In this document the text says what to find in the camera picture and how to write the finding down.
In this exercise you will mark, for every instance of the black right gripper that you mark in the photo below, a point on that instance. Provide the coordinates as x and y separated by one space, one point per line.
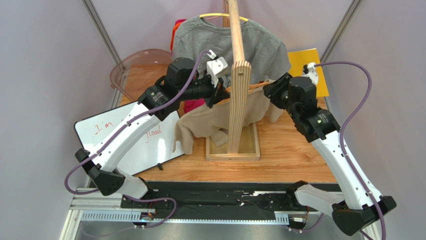
272 90

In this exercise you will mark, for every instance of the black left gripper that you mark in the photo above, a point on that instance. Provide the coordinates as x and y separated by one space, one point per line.
217 94

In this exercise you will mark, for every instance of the beige t shirt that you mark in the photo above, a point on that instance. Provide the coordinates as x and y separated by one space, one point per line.
204 122

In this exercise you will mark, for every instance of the orange plastic hanger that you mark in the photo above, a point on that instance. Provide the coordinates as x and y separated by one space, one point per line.
250 87

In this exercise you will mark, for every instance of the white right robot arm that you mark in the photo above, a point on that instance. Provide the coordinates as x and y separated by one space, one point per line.
361 203

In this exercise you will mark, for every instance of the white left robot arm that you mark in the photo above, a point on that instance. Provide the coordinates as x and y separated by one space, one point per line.
181 83

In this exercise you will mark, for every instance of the grey t shirt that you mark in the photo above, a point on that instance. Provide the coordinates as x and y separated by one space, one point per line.
266 53

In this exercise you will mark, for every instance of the yellow plastic hanger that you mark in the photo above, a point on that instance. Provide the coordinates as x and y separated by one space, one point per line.
224 15

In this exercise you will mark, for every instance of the pink cloth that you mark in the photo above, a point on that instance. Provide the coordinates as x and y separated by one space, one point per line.
190 105

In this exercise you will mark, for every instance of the wooden clothes rack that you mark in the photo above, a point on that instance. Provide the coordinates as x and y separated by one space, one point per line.
243 141

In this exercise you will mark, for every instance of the orange cloth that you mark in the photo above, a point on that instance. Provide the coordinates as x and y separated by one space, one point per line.
176 26

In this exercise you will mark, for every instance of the clear pink plastic bowl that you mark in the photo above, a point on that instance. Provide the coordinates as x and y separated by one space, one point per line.
140 70

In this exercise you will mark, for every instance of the white board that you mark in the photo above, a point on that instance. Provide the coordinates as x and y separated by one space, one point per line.
157 146

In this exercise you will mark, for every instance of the black marker cap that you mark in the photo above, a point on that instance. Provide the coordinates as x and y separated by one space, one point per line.
160 166

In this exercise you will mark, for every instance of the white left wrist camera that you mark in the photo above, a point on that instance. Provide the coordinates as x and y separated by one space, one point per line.
218 69

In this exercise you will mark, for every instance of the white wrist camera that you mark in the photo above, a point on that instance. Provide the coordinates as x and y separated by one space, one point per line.
309 71
218 69

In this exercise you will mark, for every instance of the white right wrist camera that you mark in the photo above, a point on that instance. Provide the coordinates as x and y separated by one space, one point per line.
309 71

